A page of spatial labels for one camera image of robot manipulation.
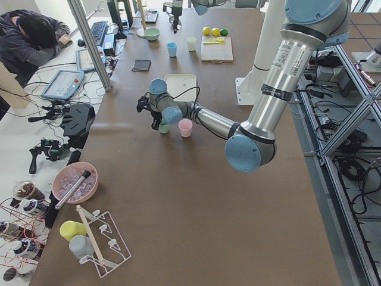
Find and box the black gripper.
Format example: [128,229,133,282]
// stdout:
[136,92,163,130]
[163,2,182,33]

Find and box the green plastic cup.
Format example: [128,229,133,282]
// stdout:
[158,118,171,134]

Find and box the blue plastic cup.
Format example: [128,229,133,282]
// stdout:
[167,42,177,58]

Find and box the pink plastic cup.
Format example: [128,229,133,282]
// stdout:
[178,119,193,138]

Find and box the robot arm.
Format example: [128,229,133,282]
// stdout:
[136,1,351,172]
[163,0,226,34]

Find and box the cream serving tray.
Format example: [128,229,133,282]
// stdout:
[164,74,196,101]

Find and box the cream plastic cup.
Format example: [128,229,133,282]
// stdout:
[186,36,197,52]

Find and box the green bowl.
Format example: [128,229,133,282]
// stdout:
[143,27,160,41]

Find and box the whole yellow lemon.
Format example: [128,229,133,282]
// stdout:
[202,26,211,36]

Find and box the yellow plastic knife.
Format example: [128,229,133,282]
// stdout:
[202,41,225,45]

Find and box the wooden mug tree stand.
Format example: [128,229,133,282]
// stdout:
[133,0,146,39]

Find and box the wooden cutting board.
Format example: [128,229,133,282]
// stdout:
[201,36,233,63]

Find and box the green lime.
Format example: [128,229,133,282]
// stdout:
[220,29,229,36]

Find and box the gray folded cloth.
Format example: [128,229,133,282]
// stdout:
[132,59,151,72]

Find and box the black keyboard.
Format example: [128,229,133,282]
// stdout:
[90,21,108,46]

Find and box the metal muddler tool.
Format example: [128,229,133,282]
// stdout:
[55,170,91,210]

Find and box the blue teach pendant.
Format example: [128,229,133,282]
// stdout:
[40,70,85,100]

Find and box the pink bowl with ice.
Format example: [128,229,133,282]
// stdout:
[52,162,99,204]

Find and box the yellow cup on rack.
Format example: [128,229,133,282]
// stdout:
[60,220,87,241]

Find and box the gray cup on rack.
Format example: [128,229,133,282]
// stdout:
[69,235,95,259]

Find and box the person resting at desk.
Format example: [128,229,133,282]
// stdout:
[1,10,71,87]

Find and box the iced coffee cup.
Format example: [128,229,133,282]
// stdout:
[13,181,45,201]

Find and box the wooden stick on rack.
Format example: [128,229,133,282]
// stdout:
[76,205,105,266]

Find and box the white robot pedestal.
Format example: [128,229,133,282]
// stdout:
[235,0,286,105]

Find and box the aluminium frame post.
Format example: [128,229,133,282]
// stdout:
[67,0,111,92]

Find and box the white wire cup rack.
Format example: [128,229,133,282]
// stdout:
[79,207,132,278]

